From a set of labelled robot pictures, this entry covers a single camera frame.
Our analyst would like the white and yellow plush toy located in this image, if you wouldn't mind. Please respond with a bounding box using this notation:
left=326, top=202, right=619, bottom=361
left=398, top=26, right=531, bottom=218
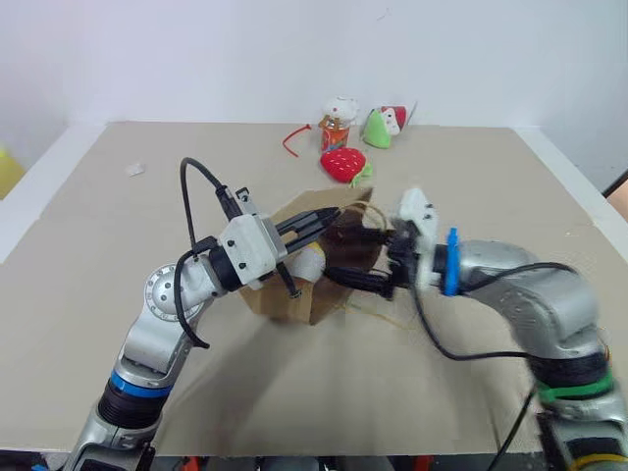
left=288, top=242, right=328, bottom=284

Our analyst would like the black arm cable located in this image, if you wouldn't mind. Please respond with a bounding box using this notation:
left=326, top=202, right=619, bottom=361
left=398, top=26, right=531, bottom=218
left=174, top=156, right=244, bottom=350
left=410, top=262, right=585, bottom=462

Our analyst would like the tan cardboard table cover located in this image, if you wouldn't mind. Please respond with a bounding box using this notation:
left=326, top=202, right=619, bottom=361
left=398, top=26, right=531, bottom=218
left=0, top=121, right=628, bottom=457

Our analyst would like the red cable tie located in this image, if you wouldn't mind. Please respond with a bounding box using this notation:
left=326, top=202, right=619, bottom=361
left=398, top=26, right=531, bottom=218
left=282, top=125, right=313, bottom=159

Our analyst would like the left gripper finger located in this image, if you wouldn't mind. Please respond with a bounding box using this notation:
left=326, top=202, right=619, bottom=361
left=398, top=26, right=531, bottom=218
left=283, top=225, right=329, bottom=257
left=272, top=207, right=340, bottom=241

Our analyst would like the peach coloured object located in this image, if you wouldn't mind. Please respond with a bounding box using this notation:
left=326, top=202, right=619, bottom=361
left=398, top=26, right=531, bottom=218
left=606, top=174, right=628, bottom=222

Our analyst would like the white cat plush toy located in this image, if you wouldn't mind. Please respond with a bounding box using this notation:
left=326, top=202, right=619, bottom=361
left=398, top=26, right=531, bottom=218
left=317, top=95, right=360, bottom=153

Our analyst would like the yellow object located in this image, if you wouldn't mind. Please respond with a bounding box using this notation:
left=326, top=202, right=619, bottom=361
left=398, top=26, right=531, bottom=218
left=0, top=146, right=26, bottom=200

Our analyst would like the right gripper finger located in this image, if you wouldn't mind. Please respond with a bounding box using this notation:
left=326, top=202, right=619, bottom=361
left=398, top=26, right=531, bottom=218
left=338, top=224, right=393, bottom=245
left=323, top=267, right=393, bottom=299

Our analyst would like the green cable tie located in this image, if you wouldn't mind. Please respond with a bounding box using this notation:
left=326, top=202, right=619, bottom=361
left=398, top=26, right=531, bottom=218
left=537, top=367, right=614, bottom=406

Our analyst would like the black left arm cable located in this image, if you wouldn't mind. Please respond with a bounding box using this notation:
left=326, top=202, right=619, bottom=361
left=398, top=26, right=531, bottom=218
left=174, top=156, right=244, bottom=350

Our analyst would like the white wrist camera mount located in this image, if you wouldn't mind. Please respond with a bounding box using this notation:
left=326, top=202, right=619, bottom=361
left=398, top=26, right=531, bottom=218
left=395, top=187, right=443, bottom=288
left=218, top=188, right=289, bottom=291

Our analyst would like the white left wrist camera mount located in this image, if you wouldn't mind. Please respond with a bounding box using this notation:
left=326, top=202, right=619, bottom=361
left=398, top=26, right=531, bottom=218
left=218, top=188, right=289, bottom=291

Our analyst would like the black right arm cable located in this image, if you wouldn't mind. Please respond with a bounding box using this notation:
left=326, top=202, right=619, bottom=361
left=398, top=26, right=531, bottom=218
left=410, top=262, right=585, bottom=462

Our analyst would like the yellow cable tie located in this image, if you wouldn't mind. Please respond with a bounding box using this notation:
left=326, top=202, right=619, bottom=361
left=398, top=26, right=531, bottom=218
left=573, top=451, right=628, bottom=468

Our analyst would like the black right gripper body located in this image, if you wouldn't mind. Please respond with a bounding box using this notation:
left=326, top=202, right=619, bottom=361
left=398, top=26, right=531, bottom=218
left=386, top=220, right=423, bottom=299

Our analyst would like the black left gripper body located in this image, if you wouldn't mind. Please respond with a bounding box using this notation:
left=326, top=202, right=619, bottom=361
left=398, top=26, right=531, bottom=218
left=275, top=258, right=303, bottom=300

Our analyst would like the brown paper bag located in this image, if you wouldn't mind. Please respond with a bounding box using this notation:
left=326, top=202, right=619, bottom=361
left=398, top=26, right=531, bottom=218
left=238, top=185, right=418, bottom=331

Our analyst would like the green triangular plush toy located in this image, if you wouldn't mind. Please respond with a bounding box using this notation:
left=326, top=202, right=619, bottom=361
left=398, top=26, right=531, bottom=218
left=360, top=108, right=393, bottom=150

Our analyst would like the red strawberry plush toy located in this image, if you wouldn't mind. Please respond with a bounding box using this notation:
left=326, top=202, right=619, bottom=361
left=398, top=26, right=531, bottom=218
left=319, top=146, right=374, bottom=190

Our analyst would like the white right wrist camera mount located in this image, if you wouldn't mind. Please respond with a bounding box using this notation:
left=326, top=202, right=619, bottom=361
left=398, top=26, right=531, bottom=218
left=395, top=187, right=443, bottom=288

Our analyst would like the red and white plush toy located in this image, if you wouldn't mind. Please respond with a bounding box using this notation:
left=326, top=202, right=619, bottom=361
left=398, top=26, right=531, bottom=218
left=377, top=104, right=411, bottom=136

